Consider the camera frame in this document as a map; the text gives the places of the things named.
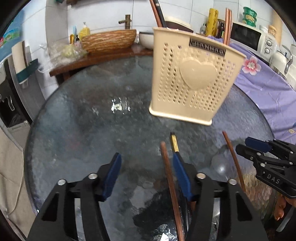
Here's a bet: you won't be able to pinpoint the brown wooden chopstick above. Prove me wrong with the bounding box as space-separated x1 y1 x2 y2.
160 142 185 241
222 131 246 192
223 8 232 45

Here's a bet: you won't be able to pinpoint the person hand under gripper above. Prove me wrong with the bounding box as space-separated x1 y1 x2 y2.
273 195 296 220

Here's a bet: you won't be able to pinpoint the purple floral cloth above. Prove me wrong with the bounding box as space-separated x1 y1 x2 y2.
208 34 296 145

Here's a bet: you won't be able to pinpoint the white electric kettle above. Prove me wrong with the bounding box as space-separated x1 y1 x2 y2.
269 45 293 80

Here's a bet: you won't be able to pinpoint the black chopstick long gold band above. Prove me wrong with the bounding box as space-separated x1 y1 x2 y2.
170 132 179 153

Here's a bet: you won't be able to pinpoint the beige perforated utensil holder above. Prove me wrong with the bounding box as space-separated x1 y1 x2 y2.
149 27 246 126

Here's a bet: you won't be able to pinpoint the white microwave oven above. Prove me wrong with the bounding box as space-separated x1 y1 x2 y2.
230 22 278 63

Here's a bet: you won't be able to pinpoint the water dispenser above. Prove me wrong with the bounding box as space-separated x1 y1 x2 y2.
1 55 45 128

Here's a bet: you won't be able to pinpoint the tall beige roll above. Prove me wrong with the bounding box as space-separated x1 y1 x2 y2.
273 10 282 43

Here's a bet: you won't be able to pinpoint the yellow roll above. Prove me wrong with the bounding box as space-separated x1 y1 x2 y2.
205 8 219 36

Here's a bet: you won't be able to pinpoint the green stacked noodle cups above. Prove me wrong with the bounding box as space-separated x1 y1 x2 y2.
242 6 257 28

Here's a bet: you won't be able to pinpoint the brown white rice cooker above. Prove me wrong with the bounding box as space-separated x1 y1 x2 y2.
164 16 194 33

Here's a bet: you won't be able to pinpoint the teal cup holder with cups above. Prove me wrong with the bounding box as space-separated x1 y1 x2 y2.
11 41 39 89

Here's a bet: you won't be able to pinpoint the white pot with glass lid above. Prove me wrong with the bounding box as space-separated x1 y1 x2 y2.
139 32 154 50

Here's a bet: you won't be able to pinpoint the dark wooden counter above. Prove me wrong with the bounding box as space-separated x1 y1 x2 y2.
49 44 153 85

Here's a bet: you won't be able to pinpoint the clear plastic bag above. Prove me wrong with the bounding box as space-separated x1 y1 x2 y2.
38 42 87 73

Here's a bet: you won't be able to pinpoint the woven brown basin sink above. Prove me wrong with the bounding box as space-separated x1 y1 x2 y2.
81 30 137 54

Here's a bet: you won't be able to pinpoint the brass faucet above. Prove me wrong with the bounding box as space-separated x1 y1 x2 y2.
118 15 132 30

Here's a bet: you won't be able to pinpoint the yellow soap dispenser bottle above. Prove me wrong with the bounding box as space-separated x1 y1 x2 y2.
78 22 90 40

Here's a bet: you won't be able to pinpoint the blue water jug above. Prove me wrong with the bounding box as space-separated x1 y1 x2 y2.
0 10 24 61

